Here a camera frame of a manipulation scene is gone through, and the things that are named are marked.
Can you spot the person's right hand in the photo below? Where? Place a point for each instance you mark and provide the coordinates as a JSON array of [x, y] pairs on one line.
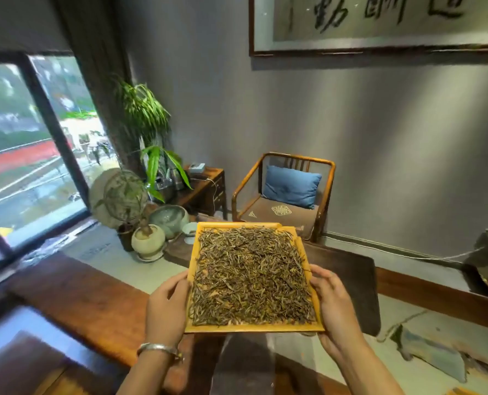
[[337, 316]]

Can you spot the person's left hand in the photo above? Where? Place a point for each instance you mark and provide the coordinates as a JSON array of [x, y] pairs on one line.
[[165, 312]]

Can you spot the person's right thumb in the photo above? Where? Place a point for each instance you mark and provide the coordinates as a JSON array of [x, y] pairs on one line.
[[324, 276]]

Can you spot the person's left thumb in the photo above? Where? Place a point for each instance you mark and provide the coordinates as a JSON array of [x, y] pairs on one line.
[[175, 282]]

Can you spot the yellow wooden tray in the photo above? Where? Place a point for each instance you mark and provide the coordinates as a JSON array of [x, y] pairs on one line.
[[192, 279]]

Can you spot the person's right forearm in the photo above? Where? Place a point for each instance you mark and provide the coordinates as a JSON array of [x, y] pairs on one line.
[[365, 372]]

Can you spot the person's left forearm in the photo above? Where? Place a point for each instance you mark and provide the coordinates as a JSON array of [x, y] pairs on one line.
[[149, 376]]

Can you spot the round white plant pot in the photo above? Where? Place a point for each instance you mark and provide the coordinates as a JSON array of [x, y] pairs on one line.
[[148, 242]]

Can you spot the small white cup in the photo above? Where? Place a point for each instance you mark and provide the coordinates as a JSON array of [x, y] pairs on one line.
[[189, 229]]

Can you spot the green glazed ceramic bowl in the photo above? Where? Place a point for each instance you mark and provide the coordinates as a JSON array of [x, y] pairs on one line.
[[169, 220]]

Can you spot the dark plant pot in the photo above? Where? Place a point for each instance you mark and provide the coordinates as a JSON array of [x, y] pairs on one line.
[[125, 238]]

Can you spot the pile of dried tea leaves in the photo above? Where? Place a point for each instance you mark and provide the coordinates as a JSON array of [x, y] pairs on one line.
[[250, 277]]

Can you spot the brown seat cushion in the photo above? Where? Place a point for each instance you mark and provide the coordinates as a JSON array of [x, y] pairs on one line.
[[276, 215]]

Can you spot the wooden armchair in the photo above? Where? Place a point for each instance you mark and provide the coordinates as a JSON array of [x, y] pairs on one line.
[[325, 189]]

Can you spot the dark wooden side table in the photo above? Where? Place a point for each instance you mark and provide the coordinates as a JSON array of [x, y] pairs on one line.
[[204, 193]]

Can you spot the blue cushion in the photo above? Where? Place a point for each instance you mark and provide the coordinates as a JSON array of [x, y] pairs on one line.
[[292, 186]]

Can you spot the small bonsai tree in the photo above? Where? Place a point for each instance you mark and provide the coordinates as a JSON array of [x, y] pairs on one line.
[[124, 197]]

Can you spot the metal kettle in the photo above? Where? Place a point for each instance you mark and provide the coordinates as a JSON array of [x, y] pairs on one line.
[[170, 183]]

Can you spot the small pale box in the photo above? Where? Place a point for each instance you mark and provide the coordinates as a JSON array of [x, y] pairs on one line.
[[197, 167]]

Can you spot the tall green leafy plant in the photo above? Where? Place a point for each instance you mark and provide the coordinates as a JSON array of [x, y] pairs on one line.
[[145, 115]]

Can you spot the dark curtain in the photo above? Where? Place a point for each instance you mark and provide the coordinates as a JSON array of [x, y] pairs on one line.
[[100, 78]]

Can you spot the framed calligraphy artwork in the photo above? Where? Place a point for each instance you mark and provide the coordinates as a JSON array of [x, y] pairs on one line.
[[375, 20]]

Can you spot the black window frame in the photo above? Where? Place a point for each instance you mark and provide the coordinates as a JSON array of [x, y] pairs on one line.
[[48, 119]]

